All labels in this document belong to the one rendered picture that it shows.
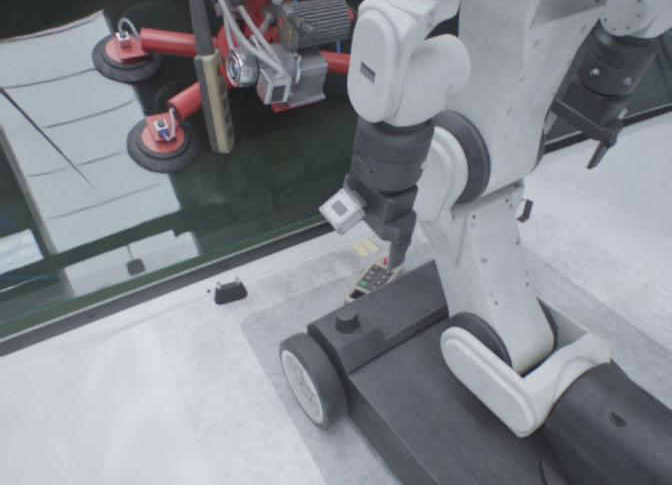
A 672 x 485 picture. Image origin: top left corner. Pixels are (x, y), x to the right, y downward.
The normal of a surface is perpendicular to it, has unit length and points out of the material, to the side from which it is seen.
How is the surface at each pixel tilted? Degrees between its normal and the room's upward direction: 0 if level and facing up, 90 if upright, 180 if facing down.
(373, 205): 90
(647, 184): 56
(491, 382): 90
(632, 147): 49
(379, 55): 90
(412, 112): 102
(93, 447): 16
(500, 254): 60
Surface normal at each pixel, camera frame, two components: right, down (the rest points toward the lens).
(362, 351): 0.39, -0.19
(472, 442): -0.02, -0.78
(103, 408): -0.20, -0.70
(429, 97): 0.56, 0.65
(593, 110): -0.82, 0.36
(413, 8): -0.18, 0.00
